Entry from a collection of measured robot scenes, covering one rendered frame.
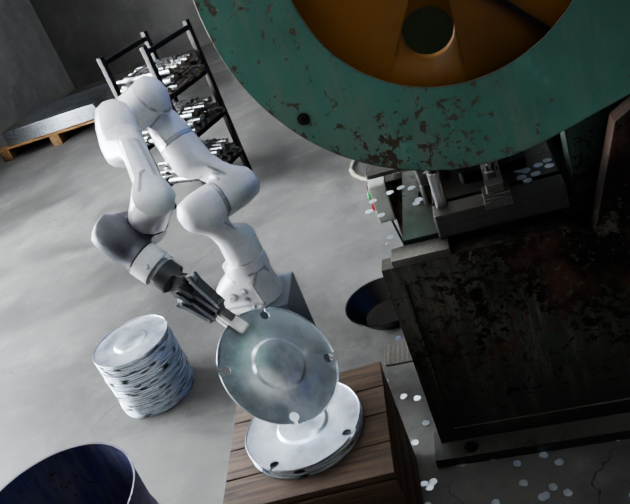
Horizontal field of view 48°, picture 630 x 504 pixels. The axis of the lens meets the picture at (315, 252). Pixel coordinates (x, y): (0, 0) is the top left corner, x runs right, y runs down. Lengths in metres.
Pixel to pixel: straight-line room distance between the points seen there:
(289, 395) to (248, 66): 0.72
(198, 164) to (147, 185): 0.36
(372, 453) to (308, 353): 0.27
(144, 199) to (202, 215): 0.34
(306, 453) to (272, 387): 0.18
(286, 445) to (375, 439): 0.21
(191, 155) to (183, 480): 1.03
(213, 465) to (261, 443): 0.63
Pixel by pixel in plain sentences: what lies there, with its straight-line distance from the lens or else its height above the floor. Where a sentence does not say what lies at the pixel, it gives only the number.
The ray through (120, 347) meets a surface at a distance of 2.68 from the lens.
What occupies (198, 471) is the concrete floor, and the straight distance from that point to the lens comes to 2.38.
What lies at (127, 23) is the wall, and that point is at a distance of 9.09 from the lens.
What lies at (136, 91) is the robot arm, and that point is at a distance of 1.94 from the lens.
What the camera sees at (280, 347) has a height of 0.59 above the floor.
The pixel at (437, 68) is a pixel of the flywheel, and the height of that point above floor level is 1.10.
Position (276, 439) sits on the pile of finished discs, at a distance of 1.75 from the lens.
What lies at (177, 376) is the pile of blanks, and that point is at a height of 0.09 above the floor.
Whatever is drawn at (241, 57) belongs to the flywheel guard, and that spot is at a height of 1.24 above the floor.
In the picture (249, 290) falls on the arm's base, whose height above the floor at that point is 0.51.
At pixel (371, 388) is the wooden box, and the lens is 1.81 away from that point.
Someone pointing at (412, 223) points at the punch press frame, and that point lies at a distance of 1.80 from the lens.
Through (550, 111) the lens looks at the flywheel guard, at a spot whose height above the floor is 0.99.
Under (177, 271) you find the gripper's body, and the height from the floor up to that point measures 0.82.
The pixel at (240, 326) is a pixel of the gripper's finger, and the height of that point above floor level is 0.67.
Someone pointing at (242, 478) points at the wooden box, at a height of 0.35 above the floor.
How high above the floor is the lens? 1.50
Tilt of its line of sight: 28 degrees down
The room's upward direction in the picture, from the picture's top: 22 degrees counter-clockwise
